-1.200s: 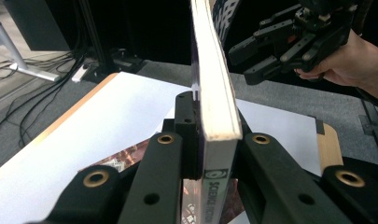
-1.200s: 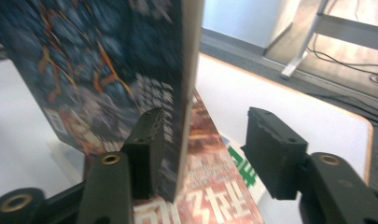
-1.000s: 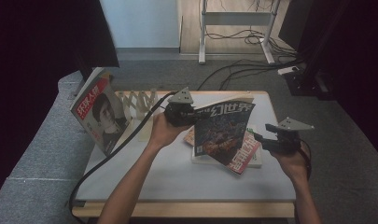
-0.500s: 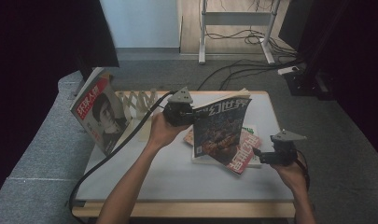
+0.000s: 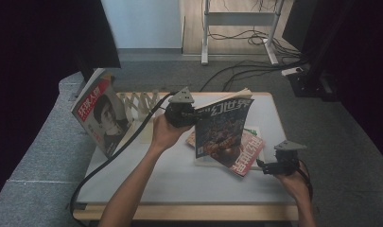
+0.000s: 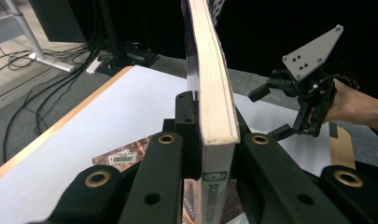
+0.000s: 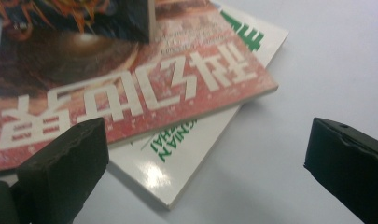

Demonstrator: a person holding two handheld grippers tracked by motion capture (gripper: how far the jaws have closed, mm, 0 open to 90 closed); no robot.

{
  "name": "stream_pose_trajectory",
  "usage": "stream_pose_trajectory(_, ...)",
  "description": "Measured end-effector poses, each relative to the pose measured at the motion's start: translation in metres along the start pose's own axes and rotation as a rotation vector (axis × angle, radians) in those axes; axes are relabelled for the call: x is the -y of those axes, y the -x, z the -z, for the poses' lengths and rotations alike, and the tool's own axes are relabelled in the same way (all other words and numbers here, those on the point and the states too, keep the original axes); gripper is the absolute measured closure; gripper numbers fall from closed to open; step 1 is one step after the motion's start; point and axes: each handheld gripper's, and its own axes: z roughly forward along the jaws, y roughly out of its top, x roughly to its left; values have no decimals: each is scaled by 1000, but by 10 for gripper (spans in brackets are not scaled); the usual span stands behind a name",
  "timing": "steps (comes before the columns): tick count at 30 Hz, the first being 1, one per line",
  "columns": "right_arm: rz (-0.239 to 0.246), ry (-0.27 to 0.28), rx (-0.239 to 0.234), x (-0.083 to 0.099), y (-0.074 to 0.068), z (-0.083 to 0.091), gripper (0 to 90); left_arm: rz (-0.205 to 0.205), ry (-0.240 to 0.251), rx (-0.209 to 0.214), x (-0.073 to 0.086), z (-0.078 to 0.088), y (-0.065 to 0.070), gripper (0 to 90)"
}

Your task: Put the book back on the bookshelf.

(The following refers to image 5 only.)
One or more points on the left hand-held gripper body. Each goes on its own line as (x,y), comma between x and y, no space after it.
(179,115)

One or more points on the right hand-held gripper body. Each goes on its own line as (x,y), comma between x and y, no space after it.
(288,160)

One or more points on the dark blue illustrated magazine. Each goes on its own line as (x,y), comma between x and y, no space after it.
(220,126)

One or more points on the red-brown magazine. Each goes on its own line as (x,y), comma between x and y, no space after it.
(249,154)

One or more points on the beige expandable book rack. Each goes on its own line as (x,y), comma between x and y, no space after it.
(145,101)

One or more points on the white magazine with snowy scene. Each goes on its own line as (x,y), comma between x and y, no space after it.
(252,130)

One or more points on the portrait magazine with red label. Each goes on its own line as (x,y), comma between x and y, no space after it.
(104,119)

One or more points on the person's right hand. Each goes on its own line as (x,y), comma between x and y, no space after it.
(298,186)

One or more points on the person's left hand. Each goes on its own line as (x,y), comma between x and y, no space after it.
(162,135)

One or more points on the black stand with heavy base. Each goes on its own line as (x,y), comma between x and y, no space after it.
(309,88)

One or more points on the white power strip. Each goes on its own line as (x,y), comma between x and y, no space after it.
(291,71)

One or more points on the black curtain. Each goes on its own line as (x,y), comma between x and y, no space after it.
(369,63)
(38,47)

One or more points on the black panel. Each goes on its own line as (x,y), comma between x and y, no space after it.
(296,22)

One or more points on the white desk frame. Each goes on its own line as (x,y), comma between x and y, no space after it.
(239,18)

